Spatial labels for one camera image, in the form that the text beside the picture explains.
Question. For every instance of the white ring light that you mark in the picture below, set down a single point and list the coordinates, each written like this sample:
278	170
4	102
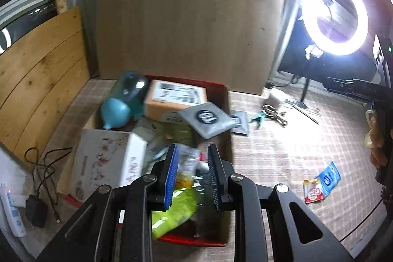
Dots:
321	16

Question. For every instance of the green snack bag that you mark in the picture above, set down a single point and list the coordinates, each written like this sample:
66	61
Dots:
184	206

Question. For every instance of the white printed box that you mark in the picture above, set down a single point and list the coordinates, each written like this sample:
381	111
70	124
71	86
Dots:
105	157

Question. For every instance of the dark teal glass jar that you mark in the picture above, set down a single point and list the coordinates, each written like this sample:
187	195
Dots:
131	88

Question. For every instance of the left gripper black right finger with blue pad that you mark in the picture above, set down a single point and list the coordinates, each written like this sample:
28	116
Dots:
270	215

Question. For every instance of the grey T9 sachet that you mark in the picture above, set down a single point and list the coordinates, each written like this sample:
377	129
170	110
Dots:
242	127
207	119

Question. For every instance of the clear plastic ruler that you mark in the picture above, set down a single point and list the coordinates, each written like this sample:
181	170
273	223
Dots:
302	106

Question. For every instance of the teal rubber bulb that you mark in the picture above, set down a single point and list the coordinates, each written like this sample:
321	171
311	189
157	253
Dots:
114	113

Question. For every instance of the light wooden board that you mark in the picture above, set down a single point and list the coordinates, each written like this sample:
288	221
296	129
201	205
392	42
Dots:
231	42

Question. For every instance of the blue wet wipe packet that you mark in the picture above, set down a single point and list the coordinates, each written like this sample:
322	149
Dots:
329	178

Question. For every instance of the silver metal clamp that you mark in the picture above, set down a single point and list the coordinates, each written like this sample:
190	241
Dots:
272	113

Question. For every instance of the orange labelled carton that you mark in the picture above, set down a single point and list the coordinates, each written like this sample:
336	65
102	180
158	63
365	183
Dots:
165	99

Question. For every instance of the teal clothes peg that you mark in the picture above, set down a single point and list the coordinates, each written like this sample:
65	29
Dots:
258	119

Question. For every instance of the red cardboard box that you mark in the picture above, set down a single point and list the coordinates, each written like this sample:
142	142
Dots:
208	227

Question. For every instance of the person's right hand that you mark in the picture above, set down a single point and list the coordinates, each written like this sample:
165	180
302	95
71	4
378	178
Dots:
374	140

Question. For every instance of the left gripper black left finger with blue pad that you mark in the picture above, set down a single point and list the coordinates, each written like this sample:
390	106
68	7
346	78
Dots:
116	222

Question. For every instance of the small Coffee mate packet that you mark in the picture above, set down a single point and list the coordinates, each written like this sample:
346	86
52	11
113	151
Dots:
313	190

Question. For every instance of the white power strip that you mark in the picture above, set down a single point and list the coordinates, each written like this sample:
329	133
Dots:
12	214

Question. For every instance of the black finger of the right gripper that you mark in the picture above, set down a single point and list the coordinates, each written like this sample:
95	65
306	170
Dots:
359	90

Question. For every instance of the pine wood panel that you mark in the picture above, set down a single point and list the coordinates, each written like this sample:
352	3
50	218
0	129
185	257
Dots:
40	76

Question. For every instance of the black charger with cable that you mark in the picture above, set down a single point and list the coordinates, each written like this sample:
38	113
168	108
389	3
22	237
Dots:
44	195

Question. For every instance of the black light stand pole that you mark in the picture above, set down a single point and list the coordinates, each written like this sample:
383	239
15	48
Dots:
305	89

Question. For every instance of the checkered tablecloth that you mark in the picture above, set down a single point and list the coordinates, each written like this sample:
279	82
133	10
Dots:
273	154

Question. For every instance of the white pen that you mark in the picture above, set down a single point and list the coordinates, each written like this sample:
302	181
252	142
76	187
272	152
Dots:
305	114

